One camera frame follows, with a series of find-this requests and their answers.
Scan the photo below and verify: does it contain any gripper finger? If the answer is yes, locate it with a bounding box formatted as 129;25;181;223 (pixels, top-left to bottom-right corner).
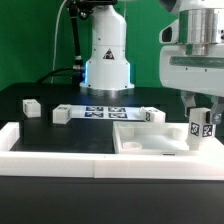
181;91;196;117
206;96;224;125

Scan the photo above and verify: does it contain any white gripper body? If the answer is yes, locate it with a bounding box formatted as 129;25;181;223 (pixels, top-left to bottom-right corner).
159;26;224;97

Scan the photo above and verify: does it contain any white square tabletop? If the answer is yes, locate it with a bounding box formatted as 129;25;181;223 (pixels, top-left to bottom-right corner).
113;121;224;156

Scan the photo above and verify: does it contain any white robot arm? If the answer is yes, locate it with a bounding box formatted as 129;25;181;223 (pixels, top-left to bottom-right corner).
80;0;224;124

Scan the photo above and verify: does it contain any white U-shaped fence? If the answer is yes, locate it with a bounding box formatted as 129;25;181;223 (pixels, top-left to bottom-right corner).
0;122;224;180

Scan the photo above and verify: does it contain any AprilTag marker sheet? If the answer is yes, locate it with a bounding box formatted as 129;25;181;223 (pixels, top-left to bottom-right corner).
72;105;141;120

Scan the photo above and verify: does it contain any black cable hose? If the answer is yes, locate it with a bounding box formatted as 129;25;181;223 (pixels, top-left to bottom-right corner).
35;66;86;84

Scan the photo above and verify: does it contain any white cable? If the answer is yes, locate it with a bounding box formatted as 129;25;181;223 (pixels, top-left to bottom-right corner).
50;0;68;84

